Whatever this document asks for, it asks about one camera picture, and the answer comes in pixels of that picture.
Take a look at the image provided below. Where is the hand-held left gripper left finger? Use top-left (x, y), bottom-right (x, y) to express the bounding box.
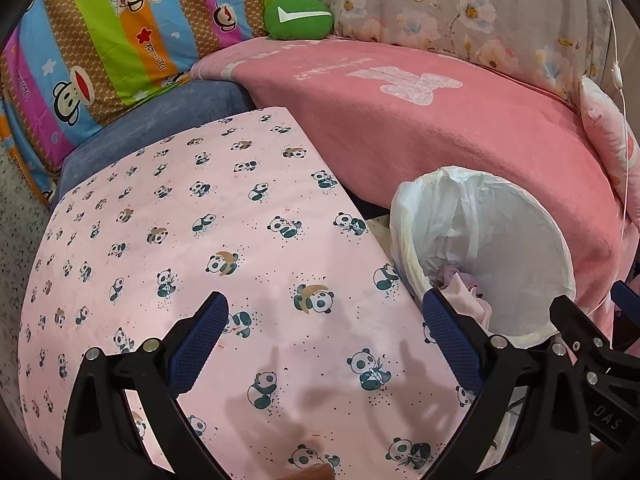
top-left (60, 291), bottom-right (231, 480)

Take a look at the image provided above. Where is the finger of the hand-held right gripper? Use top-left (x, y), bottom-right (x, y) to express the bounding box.
top-left (612, 280), bottom-right (640, 313)
top-left (550, 296), bottom-right (613, 361)

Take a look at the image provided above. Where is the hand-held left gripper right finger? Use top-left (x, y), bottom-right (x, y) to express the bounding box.
top-left (422, 287), bottom-right (593, 480)

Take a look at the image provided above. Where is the green round cushion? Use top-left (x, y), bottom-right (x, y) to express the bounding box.
top-left (264, 0), bottom-right (335, 41)

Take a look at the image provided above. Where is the small pink pillow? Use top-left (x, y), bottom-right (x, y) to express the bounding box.
top-left (580, 76), bottom-right (640, 221)

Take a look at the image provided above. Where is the light pink cloth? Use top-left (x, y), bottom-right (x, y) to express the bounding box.
top-left (434, 267), bottom-right (497, 328)

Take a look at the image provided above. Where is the pink fleece blanket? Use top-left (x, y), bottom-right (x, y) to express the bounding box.
top-left (189, 37), bottom-right (636, 341)

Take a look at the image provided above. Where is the waste bin with white liner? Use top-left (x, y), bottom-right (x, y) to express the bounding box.
top-left (390, 166), bottom-right (577, 351)

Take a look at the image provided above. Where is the colourful monkey print pillow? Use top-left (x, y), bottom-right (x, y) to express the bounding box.
top-left (0, 0), bottom-right (281, 206)

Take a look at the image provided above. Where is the blue-grey sofa cushion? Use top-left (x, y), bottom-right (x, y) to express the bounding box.
top-left (50, 80), bottom-right (258, 206)

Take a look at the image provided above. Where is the pink panda print cloth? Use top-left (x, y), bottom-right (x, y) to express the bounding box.
top-left (15, 106), bottom-right (501, 480)

